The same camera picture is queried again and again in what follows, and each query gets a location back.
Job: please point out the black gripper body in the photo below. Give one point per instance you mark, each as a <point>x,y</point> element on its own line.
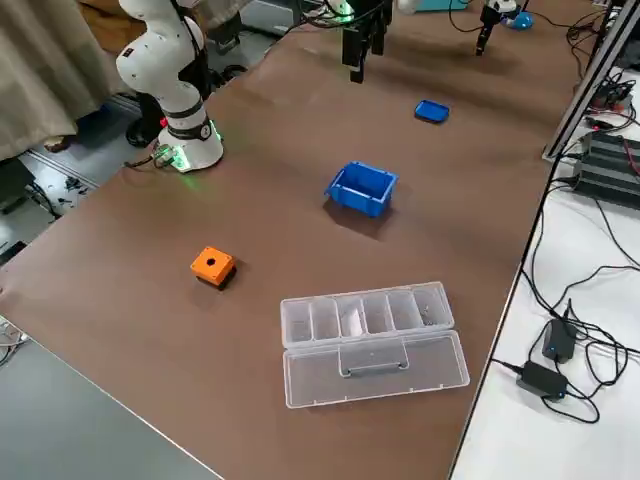
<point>490,15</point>
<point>370,10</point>

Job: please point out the small blue parts tray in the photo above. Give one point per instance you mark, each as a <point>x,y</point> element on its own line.
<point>431,112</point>

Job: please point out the turquoise storage box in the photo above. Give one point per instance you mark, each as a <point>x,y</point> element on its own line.
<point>440,5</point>

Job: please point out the blue storage bin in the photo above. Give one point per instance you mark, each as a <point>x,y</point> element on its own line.
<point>357,197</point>

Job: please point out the orange button box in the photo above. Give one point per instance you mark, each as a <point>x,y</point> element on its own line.
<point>210,262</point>

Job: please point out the black power supply unit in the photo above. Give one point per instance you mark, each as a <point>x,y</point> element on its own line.
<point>610,170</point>

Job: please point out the black power adapter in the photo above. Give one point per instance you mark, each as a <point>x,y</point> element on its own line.
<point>557,342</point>
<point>542,380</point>

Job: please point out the beige curtain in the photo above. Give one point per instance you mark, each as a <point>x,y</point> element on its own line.
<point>40,60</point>

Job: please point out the clear plastic organizer case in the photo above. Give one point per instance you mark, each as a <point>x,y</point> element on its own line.
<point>375,375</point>

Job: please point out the white side desk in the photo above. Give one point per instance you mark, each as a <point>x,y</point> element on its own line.
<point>525,440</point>

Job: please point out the aluminium camera post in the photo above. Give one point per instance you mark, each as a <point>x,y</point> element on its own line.
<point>585,80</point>

